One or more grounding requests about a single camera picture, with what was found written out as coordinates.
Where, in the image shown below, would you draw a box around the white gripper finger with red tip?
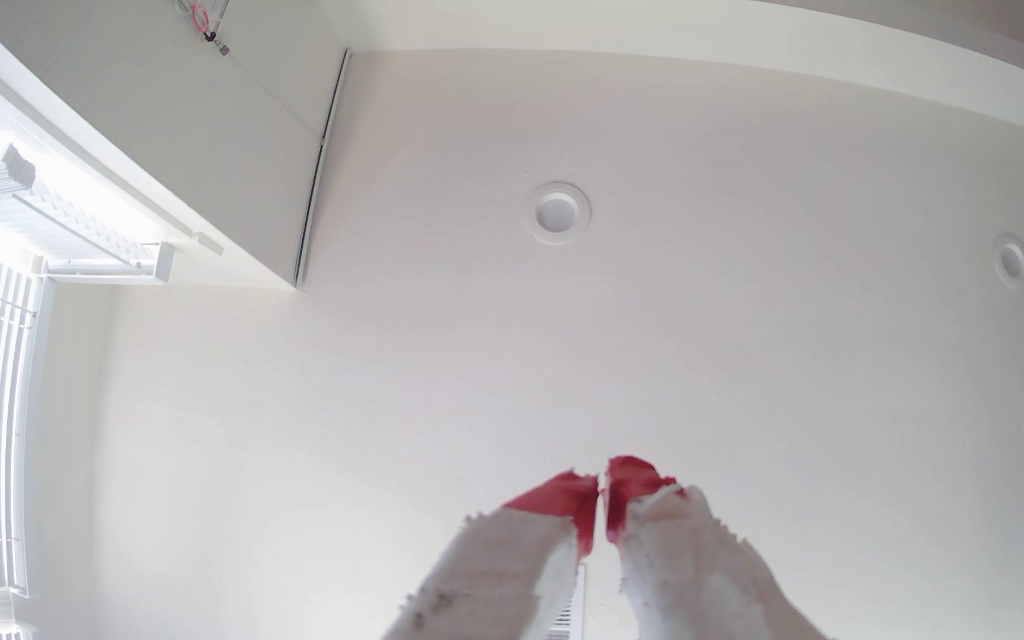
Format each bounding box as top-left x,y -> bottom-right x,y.
603,455 -> 833,640
383,469 -> 602,640

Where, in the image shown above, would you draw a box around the white slatted air vent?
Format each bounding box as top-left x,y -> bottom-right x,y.
548,564 -> 588,640

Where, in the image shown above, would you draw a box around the round recessed ceiling light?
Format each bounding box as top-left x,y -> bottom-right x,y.
991,232 -> 1024,291
525,181 -> 592,247

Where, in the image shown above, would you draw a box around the dark wall corner strip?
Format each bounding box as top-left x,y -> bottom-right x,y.
293,49 -> 353,291

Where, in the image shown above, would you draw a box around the hanging red and white wires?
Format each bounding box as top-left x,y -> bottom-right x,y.
176,0 -> 233,57

